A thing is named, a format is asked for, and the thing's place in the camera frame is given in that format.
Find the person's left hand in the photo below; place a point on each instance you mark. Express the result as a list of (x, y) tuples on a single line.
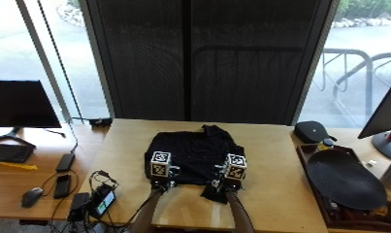
[(164, 182)]

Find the person's right hand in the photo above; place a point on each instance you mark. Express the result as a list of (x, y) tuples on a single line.
[(229, 185)]

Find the black garment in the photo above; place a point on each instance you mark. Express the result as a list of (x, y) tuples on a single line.
[(194, 152)]

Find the white marker cube left glove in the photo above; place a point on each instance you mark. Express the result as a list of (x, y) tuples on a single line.
[(160, 163)]

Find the white marker cube glove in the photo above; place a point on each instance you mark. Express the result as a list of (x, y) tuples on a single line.
[(160, 163), (236, 166)]

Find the white marker cube right glove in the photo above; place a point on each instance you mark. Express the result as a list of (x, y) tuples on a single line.
[(236, 166)]

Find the smartphone with lit screen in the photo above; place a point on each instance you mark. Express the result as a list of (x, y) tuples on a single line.
[(103, 200)]

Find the small black box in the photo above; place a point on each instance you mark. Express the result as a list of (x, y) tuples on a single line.
[(79, 201)]

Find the black socket block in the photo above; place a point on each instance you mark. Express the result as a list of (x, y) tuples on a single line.
[(100, 122)]

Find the dark wooden tray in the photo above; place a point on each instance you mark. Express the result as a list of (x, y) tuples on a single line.
[(320, 207)]

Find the black power adapter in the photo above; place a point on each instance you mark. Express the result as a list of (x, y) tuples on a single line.
[(65, 161)]

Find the black smartphone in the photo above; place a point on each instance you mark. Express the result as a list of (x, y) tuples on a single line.
[(63, 186)]

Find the black zip case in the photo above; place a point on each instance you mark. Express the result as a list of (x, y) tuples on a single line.
[(312, 131)]

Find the small yellow bottle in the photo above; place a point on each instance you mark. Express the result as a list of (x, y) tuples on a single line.
[(325, 145)]

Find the black oval dish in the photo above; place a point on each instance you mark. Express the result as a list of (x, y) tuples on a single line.
[(345, 179)]

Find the black computer mouse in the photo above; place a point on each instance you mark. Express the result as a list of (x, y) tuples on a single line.
[(32, 196)]

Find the small white clip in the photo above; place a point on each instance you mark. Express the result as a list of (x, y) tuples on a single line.
[(370, 163)]

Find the yellow flat tool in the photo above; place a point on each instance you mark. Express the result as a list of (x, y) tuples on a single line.
[(17, 166)]

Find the dark mesh screen panel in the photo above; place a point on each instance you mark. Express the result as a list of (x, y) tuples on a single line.
[(204, 58)]

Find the black keyboard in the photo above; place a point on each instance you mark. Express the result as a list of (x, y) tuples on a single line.
[(8, 152)]

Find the black computer monitor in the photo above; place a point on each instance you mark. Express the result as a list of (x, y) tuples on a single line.
[(19, 103)]

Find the monitor with round grey base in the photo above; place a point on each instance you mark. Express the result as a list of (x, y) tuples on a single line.
[(386, 116)]

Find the metal bicycle rack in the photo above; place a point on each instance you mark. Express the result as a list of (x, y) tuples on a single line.
[(367, 81)]

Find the grey window post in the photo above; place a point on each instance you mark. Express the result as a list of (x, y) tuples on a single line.
[(41, 55)]

